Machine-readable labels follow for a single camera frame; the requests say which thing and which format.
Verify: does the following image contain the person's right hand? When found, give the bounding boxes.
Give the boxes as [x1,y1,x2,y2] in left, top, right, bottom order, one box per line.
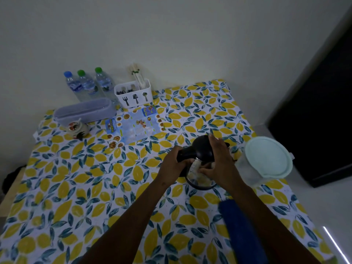
[198,133,246,193]

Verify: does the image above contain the person's left hand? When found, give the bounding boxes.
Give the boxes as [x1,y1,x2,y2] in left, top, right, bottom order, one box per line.
[157,145,196,190]

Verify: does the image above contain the black glass electric kettle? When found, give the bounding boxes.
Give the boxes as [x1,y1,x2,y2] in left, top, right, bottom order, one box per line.
[177,135,230,191]

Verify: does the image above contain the person's right forearm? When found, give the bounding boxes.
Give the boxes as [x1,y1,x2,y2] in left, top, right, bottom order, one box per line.
[220,181,323,264]

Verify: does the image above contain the person's left forearm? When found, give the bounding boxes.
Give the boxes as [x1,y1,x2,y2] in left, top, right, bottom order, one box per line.
[79,179,180,264]

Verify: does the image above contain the clear container with mint lid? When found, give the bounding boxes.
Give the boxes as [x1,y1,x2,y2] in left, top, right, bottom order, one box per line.
[235,136,294,188]

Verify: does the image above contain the blue food menu leaflet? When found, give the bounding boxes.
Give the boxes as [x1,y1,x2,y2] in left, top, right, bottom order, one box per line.
[105,105,166,149]

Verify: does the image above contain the blue towel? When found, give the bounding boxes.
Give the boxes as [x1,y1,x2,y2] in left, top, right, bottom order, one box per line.
[218,200,269,264]

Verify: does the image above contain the white cutlery holder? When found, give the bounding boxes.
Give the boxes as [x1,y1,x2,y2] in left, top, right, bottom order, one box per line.
[114,79,153,109]

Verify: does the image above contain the dark cutlery bundle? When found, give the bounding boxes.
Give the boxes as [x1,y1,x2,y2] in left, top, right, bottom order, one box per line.
[116,85,138,96]

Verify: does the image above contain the wrapped wooden chopsticks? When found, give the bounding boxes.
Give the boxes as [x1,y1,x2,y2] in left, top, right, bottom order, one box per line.
[129,64,147,90]

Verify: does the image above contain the lemon print tablecloth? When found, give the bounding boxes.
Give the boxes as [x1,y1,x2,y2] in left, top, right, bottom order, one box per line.
[0,79,334,264]

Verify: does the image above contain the lavender plastic long container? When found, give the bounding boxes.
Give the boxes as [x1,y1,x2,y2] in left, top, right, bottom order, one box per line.
[53,97,118,127]

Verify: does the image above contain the green cap water bottle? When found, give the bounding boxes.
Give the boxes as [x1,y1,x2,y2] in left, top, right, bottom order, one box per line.
[95,67,117,103]
[77,70,103,100]

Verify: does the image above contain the rooster print ceramic pot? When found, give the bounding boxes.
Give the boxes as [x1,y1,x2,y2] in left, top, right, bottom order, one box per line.
[67,118,90,141]

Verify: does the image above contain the dark cabinet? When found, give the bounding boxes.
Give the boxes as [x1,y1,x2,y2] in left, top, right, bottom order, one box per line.
[268,24,352,188]

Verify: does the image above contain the blue cap water bottle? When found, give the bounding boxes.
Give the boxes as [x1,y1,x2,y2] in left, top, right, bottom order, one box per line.
[64,71,84,102]

